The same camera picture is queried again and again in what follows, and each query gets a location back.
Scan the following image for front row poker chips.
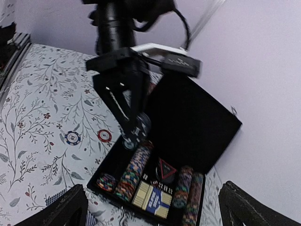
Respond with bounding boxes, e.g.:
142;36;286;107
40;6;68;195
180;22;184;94
114;140;153;202

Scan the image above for purple 500 poker chip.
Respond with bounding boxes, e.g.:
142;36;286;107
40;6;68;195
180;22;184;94
96;173;117;192

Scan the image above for red dice row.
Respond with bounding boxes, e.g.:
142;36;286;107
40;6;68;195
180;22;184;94
142;173;174;195

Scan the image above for blue white loose chip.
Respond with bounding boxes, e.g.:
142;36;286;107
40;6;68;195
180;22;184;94
64;131;81;145

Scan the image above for black 100 poker chips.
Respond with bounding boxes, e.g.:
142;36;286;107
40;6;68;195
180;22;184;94
120;113;151;150

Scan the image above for grey card deck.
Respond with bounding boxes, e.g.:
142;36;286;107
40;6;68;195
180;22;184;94
46;185;97;226

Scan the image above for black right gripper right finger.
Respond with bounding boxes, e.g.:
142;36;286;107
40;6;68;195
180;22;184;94
218;181;300;226

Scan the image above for floral white table mat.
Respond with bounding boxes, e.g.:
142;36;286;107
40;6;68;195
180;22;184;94
0;42;224;226

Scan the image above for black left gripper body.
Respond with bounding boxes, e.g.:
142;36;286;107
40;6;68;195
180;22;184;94
85;47;151;99

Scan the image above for open black poker chip case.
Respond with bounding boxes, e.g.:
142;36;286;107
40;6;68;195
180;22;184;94
87;75;242;226

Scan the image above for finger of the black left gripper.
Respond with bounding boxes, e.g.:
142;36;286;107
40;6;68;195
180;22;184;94
127;70;151;122
93;74;130;139

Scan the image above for red white loose chip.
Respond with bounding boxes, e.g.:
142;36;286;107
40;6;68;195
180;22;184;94
97;129;112;143

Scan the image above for back row poker chips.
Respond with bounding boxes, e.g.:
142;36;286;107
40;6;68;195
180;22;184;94
172;166;204;226

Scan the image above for blue boxed card deck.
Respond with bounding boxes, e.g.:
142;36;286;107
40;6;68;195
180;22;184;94
132;181;172;219

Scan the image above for row poker chips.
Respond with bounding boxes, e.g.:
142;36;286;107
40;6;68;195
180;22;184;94
114;140;153;202
172;166;204;226

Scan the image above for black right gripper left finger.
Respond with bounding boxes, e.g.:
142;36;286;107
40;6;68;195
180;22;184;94
17;184;88;226

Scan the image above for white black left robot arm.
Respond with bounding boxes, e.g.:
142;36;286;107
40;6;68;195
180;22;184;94
83;0;190;139

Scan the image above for left aluminium frame post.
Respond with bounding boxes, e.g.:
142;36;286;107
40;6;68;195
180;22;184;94
180;0;226;45

